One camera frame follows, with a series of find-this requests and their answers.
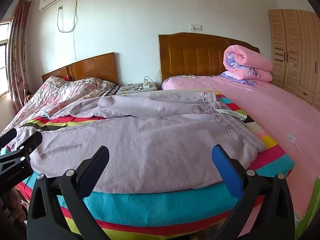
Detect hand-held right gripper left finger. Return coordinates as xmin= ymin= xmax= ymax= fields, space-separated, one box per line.
xmin=26 ymin=145 xmax=110 ymax=240

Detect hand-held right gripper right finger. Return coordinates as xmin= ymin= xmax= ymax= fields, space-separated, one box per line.
xmin=211 ymin=144 xmax=297 ymax=240

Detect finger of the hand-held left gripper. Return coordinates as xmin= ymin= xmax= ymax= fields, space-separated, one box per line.
xmin=0 ymin=131 xmax=43 ymax=167
xmin=0 ymin=128 xmax=18 ymax=145

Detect lilac pants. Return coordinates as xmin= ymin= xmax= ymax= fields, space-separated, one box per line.
xmin=6 ymin=91 xmax=267 ymax=194

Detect person's left hand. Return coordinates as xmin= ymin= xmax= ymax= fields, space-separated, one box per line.
xmin=0 ymin=187 xmax=25 ymax=233

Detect grey pink floral quilt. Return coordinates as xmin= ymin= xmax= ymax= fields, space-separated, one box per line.
xmin=14 ymin=76 xmax=119 ymax=128

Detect striped colourful blanket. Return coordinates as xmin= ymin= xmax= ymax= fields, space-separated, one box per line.
xmin=0 ymin=90 xmax=295 ymax=240

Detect window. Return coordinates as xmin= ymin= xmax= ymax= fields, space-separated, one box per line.
xmin=0 ymin=21 xmax=12 ymax=98

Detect pink bed sheet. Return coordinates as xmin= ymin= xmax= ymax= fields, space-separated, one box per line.
xmin=162 ymin=75 xmax=320 ymax=240

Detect red floral curtain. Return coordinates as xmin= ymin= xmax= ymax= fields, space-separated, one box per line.
xmin=7 ymin=0 xmax=32 ymax=115

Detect floral covered nightstand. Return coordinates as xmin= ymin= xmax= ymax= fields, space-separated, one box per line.
xmin=116 ymin=83 xmax=158 ymax=96

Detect lilac floral cloth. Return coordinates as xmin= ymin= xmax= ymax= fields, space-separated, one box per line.
xmin=220 ymin=71 xmax=247 ymax=84

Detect plain wooden headboard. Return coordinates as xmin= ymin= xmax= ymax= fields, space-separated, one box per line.
xmin=41 ymin=52 xmax=119 ymax=84

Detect rolled pink floral quilt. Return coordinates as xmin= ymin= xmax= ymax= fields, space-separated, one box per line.
xmin=223 ymin=45 xmax=274 ymax=82

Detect padded wooden headboard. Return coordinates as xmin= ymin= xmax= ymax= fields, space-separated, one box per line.
xmin=158 ymin=32 xmax=260 ymax=83

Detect light wooden wardrobe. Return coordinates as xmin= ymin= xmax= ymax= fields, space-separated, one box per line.
xmin=269 ymin=9 xmax=320 ymax=108

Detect white air conditioner cable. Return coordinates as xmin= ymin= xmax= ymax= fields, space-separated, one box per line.
xmin=57 ymin=5 xmax=77 ymax=58

